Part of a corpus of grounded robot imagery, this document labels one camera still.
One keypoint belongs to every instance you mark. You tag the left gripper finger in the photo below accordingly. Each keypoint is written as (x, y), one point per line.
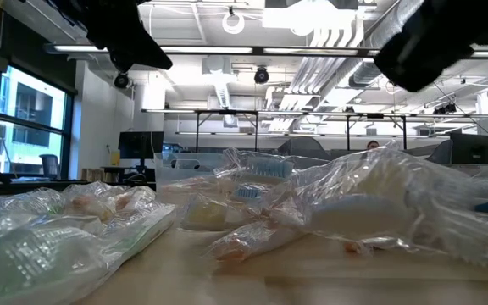
(121, 62)
(148, 51)

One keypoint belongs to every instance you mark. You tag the long ceiling light bar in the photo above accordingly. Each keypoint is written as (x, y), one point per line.
(206, 49)

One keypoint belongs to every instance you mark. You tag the black ceiling device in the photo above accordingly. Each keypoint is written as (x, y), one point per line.
(445, 109)

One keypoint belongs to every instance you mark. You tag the black computer monitor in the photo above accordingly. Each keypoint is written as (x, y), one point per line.
(141, 145)
(473, 149)

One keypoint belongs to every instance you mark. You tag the yellow container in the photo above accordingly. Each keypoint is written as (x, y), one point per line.
(114, 158)

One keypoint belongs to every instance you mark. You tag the dark framed window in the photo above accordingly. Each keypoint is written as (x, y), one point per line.
(32, 106)

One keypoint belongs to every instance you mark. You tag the dark office chair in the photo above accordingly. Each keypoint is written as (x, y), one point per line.
(50, 166)

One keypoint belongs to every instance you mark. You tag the dark long desk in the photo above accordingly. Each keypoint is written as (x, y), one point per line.
(36, 183)

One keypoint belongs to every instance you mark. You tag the yellow white wrapped toothbrush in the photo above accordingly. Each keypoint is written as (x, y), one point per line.
(203, 214)

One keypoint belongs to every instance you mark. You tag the tall dark tinted bin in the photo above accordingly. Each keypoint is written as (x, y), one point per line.
(303, 148)

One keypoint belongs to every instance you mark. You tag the black ceiling camera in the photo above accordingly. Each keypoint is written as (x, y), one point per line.
(121, 80)
(262, 75)

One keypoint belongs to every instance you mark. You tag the silver ventilation duct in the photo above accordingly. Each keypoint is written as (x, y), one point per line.
(360, 74)

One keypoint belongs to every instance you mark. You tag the black workbench rack frame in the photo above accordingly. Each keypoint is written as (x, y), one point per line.
(227, 112)

